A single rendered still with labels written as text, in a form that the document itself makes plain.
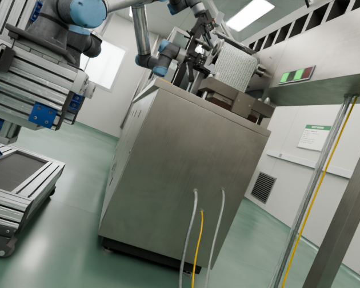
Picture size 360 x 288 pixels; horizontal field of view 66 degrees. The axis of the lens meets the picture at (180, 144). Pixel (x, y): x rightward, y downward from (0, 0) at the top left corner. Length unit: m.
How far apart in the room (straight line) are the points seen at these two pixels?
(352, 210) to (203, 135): 0.69
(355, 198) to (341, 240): 0.16
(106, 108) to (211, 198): 5.90
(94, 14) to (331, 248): 1.22
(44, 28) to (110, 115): 5.97
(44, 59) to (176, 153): 0.69
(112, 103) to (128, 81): 0.68
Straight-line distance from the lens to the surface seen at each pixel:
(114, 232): 1.44
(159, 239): 1.48
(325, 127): 5.02
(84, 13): 1.16
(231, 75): 1.72
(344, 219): 1.20
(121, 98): 7.15
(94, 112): 7.17
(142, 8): 1.58
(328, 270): 1.22
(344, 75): 1.25
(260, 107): 1.56
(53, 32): 1.25
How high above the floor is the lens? 0.68
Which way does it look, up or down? 1 degrees down
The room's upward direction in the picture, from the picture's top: 23 degrees clockwise
